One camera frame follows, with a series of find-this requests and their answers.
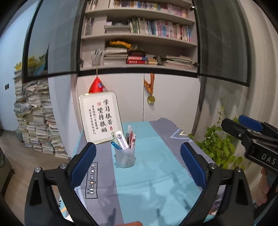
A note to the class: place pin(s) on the framed calligraphy sign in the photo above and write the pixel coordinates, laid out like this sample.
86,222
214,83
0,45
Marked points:
100,116

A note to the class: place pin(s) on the stacked books on shelf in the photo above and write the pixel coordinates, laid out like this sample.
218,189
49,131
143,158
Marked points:
118,52

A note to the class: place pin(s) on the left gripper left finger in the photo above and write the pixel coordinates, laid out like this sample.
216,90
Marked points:
41,207

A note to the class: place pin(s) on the grey bookshelf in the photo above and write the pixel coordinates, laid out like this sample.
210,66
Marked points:
104,21

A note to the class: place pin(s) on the stack of papers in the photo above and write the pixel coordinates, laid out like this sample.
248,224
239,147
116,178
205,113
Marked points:
34,113

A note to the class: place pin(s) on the green white pen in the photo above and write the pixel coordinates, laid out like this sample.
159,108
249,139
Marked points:
114,137

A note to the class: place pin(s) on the gold medal with ribbon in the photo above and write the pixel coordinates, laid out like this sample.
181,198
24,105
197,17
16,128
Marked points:
150,88

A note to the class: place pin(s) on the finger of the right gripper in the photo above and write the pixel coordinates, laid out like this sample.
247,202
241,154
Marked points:
250,123

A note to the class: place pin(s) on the green potted plant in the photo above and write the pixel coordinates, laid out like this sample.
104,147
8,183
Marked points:
220,146

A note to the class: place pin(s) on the red pen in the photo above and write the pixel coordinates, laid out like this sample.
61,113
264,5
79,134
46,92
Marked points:
130,137

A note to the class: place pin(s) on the purple white correction tape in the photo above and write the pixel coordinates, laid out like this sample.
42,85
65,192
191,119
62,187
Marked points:
121,140

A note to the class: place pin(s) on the translucent plastic pen cup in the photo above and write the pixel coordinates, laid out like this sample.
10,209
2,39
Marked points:
125,158

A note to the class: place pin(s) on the blue pen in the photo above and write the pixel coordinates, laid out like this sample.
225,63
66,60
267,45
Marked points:
115,145

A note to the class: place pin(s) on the red hanging pouch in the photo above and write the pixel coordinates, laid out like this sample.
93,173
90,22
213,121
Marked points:
97,86

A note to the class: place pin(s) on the floral patterned pen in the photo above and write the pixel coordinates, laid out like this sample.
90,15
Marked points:
133,141

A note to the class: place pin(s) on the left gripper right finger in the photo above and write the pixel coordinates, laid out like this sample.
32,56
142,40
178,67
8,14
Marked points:
236,203

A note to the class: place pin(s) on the row of books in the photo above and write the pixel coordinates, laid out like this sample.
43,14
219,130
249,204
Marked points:
160,27

